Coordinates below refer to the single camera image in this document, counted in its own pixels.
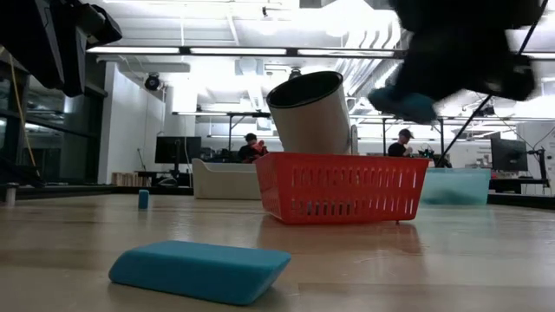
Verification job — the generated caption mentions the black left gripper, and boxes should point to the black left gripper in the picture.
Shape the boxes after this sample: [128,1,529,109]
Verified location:
[0,0,124,99]

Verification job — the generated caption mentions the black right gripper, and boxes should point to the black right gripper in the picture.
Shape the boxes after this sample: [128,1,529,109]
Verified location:
[389,0,545,103]

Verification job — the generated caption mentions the red plastic basket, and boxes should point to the red plastic basket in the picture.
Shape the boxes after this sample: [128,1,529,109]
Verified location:
[254,151,431,225]

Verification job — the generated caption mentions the person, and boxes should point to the person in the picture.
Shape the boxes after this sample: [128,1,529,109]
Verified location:
[237,133,269,165]
[387,127,421,158]

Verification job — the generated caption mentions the black computer monitor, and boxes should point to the black computer monitor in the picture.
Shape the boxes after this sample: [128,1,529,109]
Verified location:
[490,137,530,172]
[154,135,203,174]

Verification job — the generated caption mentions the teal plastic tray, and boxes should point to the teal plastic tray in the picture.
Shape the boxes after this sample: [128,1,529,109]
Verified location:
[419,167,493,206]

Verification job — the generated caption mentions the black desk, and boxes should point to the black desk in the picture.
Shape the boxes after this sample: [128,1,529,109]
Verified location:
[488,177,552,195]

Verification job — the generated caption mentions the white mug black inside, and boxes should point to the white mug black inside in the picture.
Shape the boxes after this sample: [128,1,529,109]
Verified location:
[265,70,359,155]

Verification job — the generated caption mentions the wooden crate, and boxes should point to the wooden crate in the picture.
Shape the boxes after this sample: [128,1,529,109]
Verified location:
[111,172,153,188]

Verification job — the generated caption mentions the long light bar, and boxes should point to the long light bar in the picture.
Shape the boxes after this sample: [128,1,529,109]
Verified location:
[86,44,555,61]

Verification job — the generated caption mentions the red bundle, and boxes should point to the red bundle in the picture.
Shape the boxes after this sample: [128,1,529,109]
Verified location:
[250,140,269,162]

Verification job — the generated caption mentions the grey plastic bin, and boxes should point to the grey plastic bin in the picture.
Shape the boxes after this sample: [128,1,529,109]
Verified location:
[190,157,263,201]

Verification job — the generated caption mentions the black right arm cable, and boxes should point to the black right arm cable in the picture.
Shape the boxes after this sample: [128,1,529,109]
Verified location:
[434,0,550,169]

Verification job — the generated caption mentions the background workstation frame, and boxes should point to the background workstation frame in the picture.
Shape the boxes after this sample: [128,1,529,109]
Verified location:
[172,111,272,153]
[350,114,447,153]

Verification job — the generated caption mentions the yellow extension cable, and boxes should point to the yellow extension cable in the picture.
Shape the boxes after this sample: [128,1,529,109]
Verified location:
[6,54,42,181]

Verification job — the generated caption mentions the black round wall speaker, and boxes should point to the black round wall speaker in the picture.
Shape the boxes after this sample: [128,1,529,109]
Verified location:
[144,72,162,92]

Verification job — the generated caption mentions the small silver metal post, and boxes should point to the small silver metal post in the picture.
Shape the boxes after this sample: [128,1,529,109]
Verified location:
[4,181,19,207]

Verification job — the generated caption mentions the black aluminium table frame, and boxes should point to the black aluminium table frame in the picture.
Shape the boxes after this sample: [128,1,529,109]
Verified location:
[0,184,555,211]

